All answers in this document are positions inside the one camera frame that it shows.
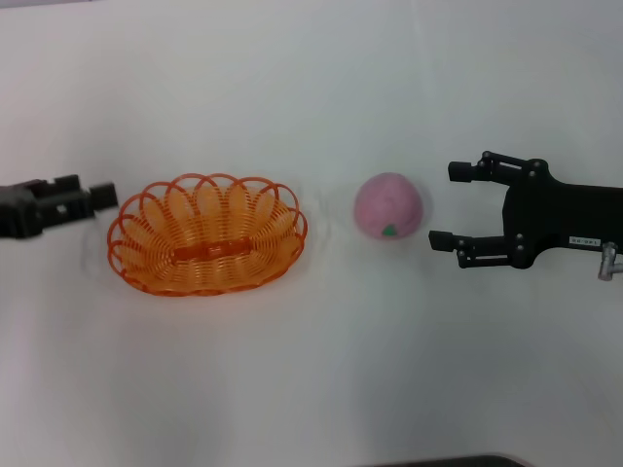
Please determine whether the orange plastic wire basket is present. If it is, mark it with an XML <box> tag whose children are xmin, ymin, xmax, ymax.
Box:
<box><xmin>106</xmin><ymin>171</ymin><xmax>310</xmax><ymax>297</ymax></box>

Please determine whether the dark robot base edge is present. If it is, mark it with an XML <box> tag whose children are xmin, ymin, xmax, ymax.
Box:
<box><xmin>377</xmin><ymin>452</ymin><xmax>530</xmax><ymax>467</ymax></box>

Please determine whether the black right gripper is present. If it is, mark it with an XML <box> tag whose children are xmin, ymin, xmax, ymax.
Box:
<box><xmin>427</xmin><ymin>150</ymin><xmax>623</xmax><ymax>270</ymax></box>

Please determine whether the silver wrist cable connector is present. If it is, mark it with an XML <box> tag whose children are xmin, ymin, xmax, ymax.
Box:
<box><xmin>597</xmin><ymin>242</ymin><xmax>623</xmax><ymax>282</ymax></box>

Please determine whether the pink peach with green leaf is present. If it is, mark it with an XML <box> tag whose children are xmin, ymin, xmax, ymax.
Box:
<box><xmin>352</xmin><ymin>171</ymin><xmax>423</xmax><ymax>240</ymax></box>

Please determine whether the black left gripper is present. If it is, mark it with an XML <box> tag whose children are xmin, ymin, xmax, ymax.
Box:
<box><xmin>0</xmin><ymin>173</ymin><xmax>120</xmax><ymax>241</ymax></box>

